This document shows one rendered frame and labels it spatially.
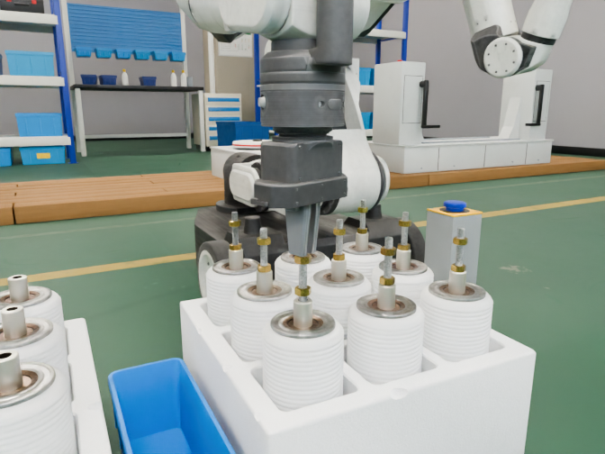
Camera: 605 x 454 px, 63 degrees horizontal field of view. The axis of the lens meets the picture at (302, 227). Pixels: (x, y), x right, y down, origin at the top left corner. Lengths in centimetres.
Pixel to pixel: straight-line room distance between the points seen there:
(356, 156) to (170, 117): 815
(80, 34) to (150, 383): 596
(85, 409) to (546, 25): 99
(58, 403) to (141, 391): 32
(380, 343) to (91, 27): 621
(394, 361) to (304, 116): 31
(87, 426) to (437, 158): 317
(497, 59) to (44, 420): 96
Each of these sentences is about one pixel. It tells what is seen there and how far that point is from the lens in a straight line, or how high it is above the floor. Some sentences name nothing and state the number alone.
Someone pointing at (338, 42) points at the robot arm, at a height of 55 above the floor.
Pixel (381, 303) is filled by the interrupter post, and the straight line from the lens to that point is 63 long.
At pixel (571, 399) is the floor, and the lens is 103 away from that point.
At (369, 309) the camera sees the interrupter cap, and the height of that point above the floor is 25.
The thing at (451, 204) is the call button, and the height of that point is 33.
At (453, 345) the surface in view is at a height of 19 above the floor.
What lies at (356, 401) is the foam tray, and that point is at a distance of 58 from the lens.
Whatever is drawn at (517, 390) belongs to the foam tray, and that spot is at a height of 13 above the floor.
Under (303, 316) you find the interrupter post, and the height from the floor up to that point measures 27.
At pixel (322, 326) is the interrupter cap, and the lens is 57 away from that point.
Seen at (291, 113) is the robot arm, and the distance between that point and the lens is 49.
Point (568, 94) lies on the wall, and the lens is 650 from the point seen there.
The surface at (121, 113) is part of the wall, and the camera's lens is 899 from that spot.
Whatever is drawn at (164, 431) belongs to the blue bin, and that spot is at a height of 0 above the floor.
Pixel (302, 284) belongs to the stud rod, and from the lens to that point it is 56.
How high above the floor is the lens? 49
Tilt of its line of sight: 13 degrees down
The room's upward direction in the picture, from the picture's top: straight up
